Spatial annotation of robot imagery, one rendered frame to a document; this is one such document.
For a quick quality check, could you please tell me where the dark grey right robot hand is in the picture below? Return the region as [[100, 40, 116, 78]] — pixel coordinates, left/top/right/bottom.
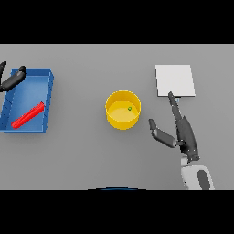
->
[[148, 90, 201, 164]]

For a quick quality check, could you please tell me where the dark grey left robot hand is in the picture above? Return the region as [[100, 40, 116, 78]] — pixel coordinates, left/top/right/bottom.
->
[[0, 60, 27, 93]]

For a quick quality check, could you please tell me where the yellow bowl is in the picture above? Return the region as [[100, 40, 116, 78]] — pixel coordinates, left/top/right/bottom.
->
[[104, 90, 142, 131]]

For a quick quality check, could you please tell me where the red beaker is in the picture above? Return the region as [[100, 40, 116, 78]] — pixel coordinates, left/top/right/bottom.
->
[[11, 101, 46, 130]]

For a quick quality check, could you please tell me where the pale square measuring scale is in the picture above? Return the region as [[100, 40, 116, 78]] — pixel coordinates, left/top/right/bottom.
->
[[154, 64, 197, 99]]

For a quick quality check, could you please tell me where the blue tray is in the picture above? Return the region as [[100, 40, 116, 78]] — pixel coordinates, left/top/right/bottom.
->
[[0, 68, 55, 134]]

